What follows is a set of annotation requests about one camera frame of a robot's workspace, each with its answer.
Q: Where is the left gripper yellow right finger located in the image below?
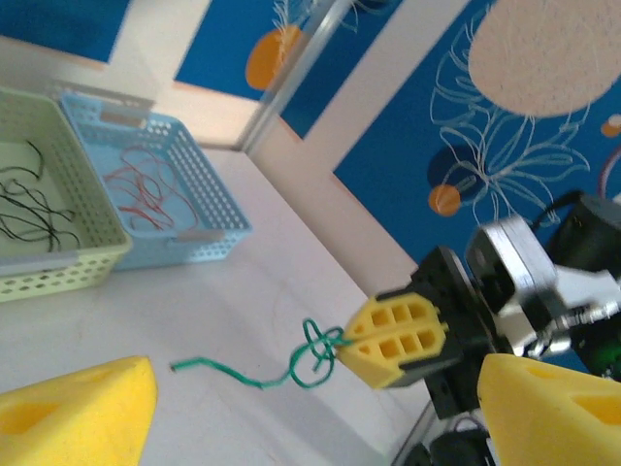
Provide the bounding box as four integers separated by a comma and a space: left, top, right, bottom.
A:
477, 352, 621, 466

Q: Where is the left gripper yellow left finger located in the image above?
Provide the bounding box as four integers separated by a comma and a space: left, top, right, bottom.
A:
0, 355, 160, 466

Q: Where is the thin green cable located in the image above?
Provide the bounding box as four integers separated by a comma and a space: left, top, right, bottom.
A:
168, 317, 353, 392

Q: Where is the thin black cable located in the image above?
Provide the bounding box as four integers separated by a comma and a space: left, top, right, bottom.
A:
23, 139, 48, 183
0, 179, 77, 229
0, 164, 82, 253

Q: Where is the green plastic basket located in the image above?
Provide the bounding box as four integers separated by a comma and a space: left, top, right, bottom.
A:
0, 85, 135, 305

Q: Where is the blue plastic basket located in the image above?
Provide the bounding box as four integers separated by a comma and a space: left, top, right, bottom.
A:
58, 91, 254, 272

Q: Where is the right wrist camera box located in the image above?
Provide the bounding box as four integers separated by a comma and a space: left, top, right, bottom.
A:
464, 215, 621, 359

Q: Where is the blue floral wall panel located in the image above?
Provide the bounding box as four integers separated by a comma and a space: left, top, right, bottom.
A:
279, 0, 407, 143
0, 0, 133, 65
333, 0, 621, 378
174, 0, 321, 104

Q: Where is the thin red cable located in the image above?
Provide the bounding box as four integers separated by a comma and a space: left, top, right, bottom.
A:
103, 172, 175, 230
115, 162, 169, 217
118, 145, 199, 232

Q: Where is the aluminium frame post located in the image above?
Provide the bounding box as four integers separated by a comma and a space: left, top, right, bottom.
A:
240, 0, 355, 154

